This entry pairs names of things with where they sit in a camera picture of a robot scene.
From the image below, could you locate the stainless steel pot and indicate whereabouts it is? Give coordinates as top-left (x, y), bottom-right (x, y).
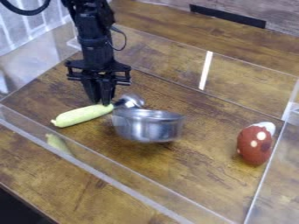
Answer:
top-left (113, 108), bottom-right (185, 143)

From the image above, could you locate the clear acrylic right barrier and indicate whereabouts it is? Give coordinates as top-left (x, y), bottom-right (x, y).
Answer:
top-left (245, 80), bottom-right (299, 224)

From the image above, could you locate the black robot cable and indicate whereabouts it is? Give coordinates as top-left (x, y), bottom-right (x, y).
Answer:
top-left (0, 0), bottom-right (53, 17)

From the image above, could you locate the clear acrylic barrier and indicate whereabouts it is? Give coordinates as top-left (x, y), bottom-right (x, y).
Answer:
top-left (245, 80), bottom-right (299, 224)
top-left (0, 104), bottom-right (237, 224)

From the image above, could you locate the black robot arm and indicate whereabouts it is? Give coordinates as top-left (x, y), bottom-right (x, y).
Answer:
top-left (62, 0), bottom-right (131, 105)

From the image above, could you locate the black bar on table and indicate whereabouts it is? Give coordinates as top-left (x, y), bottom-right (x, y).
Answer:
top-left (190, 4), bottom-right (268, 29)

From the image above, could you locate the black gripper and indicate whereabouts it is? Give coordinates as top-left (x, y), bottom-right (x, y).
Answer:
top-left (65, 60), bottom-right (131, 106)

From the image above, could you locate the clear acrylic front barrier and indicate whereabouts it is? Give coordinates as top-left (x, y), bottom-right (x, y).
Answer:
top-left (0, 104), bottom-right (237, 224)

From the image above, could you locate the green handled metal spoon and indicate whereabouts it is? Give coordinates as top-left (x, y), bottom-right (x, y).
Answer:
top-left (51, 93), bottom-right (146, 128)

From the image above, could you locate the red spotted mushroom toy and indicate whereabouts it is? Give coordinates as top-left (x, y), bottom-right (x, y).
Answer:
top-left (237, 122), bottom-right (277, 165)

